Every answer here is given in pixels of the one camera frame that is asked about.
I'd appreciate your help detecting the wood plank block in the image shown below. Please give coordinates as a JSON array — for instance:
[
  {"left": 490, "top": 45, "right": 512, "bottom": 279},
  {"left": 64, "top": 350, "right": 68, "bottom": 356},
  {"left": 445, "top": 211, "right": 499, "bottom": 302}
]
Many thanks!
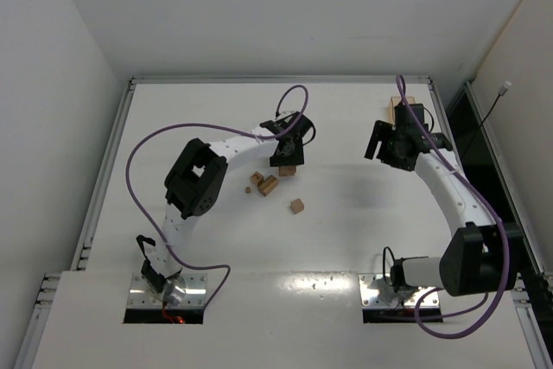
[{"left": 278, "top": 166, "right": 293, "bottom": 176}]

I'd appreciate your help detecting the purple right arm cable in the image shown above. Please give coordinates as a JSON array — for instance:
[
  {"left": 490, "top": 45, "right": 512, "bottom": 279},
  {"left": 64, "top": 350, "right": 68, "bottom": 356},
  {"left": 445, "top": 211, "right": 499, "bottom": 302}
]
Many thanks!
[{"left": 395, "top": 74, "right": 511, "bottom": 339}]

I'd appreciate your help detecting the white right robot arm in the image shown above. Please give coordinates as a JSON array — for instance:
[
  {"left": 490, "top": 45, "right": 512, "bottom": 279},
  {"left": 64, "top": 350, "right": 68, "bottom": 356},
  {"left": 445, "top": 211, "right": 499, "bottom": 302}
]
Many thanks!
[{"left": 365, "top": 121, "right": 524, "bottom": 296}]

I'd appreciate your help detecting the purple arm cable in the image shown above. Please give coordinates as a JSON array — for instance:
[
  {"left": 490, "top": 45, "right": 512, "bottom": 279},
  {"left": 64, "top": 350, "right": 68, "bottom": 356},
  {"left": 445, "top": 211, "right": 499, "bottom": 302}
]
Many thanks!
[
  {"left": 124, "top": 85, "right": 309, "bottom": 310},
  {"left": 395, "top": 74, "right": 511, "bottom": 339}
]

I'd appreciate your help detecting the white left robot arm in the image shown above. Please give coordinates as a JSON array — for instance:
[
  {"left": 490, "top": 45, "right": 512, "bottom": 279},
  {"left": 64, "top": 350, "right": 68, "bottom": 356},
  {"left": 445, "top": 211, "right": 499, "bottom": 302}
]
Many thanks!
[{"left": 125, "top": 112, "right": 316, "bottom": 285}]

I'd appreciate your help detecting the wood cube with letter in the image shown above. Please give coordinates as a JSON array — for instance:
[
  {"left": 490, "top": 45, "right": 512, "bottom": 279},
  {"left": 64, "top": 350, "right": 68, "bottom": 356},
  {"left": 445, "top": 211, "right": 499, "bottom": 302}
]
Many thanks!
[{"left": 251, "top": 172, "right": 264, "bottom": 186}]

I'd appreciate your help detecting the translucent amber plastic tray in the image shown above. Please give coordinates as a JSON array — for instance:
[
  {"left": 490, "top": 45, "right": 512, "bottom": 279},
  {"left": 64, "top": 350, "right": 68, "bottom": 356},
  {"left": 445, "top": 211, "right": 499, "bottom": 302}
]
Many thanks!
[{"left": 388, "top": 96, "right": 420, "bottom": 126}]

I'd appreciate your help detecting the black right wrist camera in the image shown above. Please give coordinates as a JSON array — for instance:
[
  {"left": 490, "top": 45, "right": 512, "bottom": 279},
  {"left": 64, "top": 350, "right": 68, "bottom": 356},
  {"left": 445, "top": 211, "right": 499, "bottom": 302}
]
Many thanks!
[{"left": 393, "top": 103, "right": 435, "bottom": 132}]

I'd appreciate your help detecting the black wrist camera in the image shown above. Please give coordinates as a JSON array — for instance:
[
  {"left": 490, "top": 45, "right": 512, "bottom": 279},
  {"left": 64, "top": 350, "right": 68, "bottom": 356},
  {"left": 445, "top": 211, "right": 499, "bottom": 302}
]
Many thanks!
[
  {"left": 393, "top": 103, "right": 435, "bottom": 132},
  {"left": 276, "top": 111, "right": 316, "bottom": 145}
]

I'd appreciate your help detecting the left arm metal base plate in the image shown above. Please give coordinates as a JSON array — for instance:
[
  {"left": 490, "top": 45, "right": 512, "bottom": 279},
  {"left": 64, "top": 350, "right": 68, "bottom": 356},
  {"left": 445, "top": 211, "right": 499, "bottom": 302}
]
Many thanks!
[{"left": 126, "top": 274, "right": 207, "bottom": 309}]

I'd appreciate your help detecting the black cable with white plug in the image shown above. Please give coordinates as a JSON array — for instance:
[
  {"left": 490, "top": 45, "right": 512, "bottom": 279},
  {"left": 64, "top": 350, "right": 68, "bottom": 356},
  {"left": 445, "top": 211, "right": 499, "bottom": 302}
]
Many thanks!
[{"left": 477, "top": 80, "right": 512, "bottom": 131}]

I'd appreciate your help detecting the dark-sided wood block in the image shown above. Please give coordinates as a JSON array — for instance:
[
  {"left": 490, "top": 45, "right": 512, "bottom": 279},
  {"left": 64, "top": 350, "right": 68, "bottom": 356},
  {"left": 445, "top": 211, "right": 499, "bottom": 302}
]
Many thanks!
[{"left": 258, "top": 175, "right": 279, "bottom": 196}]

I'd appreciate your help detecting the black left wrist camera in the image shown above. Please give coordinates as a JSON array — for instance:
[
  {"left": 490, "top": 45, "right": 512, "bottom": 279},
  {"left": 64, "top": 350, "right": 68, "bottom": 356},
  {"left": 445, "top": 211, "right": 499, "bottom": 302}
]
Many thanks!
[{"left": 276, "top": 111, "right": 316, "bottom": 145}]

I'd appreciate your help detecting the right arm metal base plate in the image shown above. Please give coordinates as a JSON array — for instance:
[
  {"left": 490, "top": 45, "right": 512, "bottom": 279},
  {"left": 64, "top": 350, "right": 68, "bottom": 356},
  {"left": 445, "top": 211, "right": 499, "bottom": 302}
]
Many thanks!
[{"left": 359, "top": 273, "right": 440, "bottom": 311}]

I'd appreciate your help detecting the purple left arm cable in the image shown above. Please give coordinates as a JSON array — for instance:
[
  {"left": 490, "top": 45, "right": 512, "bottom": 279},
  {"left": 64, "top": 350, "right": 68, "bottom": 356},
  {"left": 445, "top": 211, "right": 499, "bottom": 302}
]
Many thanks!
[{"left": 124, "top": 85, "right": 309, "bottom": 310}]

